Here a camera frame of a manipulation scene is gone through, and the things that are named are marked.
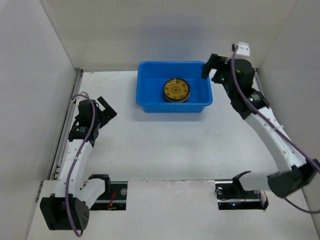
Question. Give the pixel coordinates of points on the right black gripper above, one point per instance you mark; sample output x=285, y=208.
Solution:
x=217, y=67

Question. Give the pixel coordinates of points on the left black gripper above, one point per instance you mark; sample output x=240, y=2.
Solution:
x=108, y=113

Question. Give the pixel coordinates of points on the yellow patterned plate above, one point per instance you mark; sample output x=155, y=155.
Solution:
x=176, y=90

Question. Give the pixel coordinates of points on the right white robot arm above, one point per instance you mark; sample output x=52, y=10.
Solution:
x=294, y=169

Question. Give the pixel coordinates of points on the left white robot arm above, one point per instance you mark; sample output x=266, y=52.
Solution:
x=68, y=206

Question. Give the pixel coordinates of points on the blue plastic bin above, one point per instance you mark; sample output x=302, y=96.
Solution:
x=152, y=77

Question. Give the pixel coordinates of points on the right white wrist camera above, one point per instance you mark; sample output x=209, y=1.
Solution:
x=241, y=49

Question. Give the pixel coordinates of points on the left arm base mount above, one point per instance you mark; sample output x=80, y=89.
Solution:
x=114, y=200

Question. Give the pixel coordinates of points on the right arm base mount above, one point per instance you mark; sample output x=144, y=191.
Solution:
x=231, y=197

